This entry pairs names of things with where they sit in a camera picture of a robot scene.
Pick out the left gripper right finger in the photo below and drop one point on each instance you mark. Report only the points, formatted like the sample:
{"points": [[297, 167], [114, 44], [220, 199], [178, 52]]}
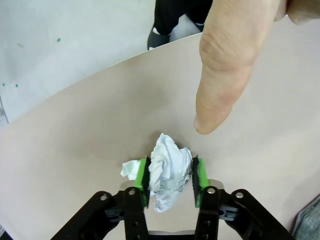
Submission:
{"points": [[208, 215]]}

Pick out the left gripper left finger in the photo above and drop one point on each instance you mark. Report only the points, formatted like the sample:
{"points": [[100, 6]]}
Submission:
{"points": [[130, 215]]}

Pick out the white tissue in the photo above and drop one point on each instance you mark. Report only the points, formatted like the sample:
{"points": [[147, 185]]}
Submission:
{"points": [[170, 165]]}

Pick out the person's right hand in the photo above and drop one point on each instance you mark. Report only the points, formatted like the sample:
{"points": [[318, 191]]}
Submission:
{"points": [[225, 62]]}

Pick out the grey fabric basket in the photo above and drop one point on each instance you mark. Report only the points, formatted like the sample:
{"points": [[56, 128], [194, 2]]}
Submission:
{"points": [[308, 222]]}

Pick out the person in white sweater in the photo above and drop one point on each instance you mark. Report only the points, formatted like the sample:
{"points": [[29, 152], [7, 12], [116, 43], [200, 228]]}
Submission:
{"points": [[162, 15]]}

